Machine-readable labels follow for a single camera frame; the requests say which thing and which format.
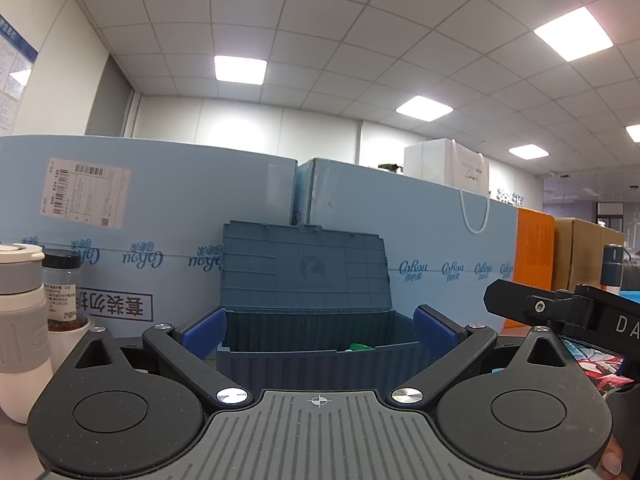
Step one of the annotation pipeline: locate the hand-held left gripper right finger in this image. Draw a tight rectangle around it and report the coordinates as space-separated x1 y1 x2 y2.
387 305 588 407

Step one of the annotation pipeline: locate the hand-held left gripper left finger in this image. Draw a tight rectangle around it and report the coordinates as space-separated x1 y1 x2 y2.
52 306 255 407

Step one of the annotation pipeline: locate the white cup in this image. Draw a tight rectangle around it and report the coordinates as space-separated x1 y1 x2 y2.
49 314 96 378

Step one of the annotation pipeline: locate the colourful printed mat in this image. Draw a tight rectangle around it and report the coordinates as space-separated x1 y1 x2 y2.
560 337 633 393

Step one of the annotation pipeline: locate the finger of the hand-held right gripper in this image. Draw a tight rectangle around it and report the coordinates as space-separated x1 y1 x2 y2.
483 279 597 336

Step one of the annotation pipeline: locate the glass jar with black lid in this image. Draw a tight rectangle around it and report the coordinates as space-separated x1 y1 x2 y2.
41 249 85 335

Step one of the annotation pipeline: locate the wall notice board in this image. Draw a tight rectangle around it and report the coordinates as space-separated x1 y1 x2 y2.
0 12 40 133

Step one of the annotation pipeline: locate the orange box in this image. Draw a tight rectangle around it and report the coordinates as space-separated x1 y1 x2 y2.
502 207 556 336

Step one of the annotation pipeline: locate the labelled light blue cardboard box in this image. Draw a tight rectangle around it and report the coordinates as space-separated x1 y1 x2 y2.
0 135 298 356

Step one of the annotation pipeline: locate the brown cardboard box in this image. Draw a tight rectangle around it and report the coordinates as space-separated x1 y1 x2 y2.
552 217 626 292

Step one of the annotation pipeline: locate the blue plastic storage box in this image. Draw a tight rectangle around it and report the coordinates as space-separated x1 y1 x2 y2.
216 220 422 392

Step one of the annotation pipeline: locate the white paper bag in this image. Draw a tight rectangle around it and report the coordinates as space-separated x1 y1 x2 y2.
403 138 491 233

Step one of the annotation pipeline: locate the blue white bottle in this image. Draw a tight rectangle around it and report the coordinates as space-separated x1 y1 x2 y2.
599 244 626 295

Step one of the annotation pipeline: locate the white grey travel mug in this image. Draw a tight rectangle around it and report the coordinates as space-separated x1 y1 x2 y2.
0 242 55 425

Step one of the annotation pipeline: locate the person's right hand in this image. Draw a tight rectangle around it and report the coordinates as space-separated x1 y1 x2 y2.
599 437 625 478

